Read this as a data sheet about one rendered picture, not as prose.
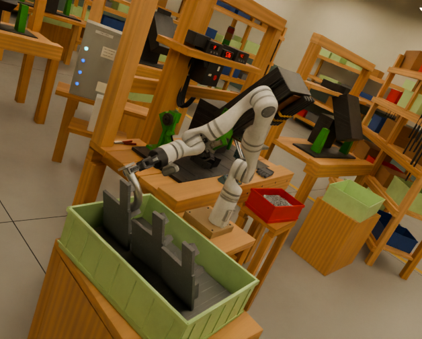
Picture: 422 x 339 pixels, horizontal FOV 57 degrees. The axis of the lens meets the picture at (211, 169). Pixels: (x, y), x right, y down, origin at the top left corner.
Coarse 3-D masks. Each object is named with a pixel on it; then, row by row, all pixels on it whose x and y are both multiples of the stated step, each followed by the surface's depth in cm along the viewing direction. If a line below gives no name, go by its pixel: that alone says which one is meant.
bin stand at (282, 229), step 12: (240, 216) 238; (252, 216) 233; (252, 228) 266; (276, 228) 227; (288, 228) 245; (264, 240) 230; (276, 240) 257; (264, 252) 231; (276, 252) 257; (252, 264) 236; (264, 264) 263; (264, 276) 264; (252, 300) 272
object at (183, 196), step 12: (276, 168) 303; (204, 180) 224; (216, 180) 231; (252, 180) 256; (264, 180) 266; (276, 180) 286; (288, 180) 309; (156, 192) 195; (168, 192) 192; (180, 192) 197; (192, 192) 203; (204, 192) 209; (216, 192) 217; (168, 204) 191; (180, 204) 191; (192, 204) 201; (204, 204) 212
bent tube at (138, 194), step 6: (132, 162) 131; (120, 168) 132; (126, 168) 131; (126, 174) 131; (132, 174) 132; (132, 180) 131; (138, 186) 132; (138, 192) 132; (138, 198) 133; (132, 204) 137; (138, 204) 135; (132, 210) 139
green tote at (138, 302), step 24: (72, 216) 136; (96, 216) 150; (144, 216) 172; (168, 216) 164; (72, 240) 137; (96, 240) 129; (192, 240) 157; (96, 264) 129; (120, 264) 122; (216, 264) 150; (120, 288) 124; (144, 288) 116; (240, 288) 145; (120, 312) 124; (144, 312) 118; (168, 312) 111; (216, 312) 122; (240, 312) 144; (144, 336) 118; (168, 336) 113; (192, 336) 116
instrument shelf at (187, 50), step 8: (160, 40) 223; (168, 40) 220; (176, 48) 217; (184, 48) 214; (192, 48) 222; (192, 56) 219; (200, 56) 224; (208, 56) 230; (216, 56) 237; (224, 64) 247; (232, 64) 253; (240, 64) 261; (248, 64) 287; (256, 72) 282
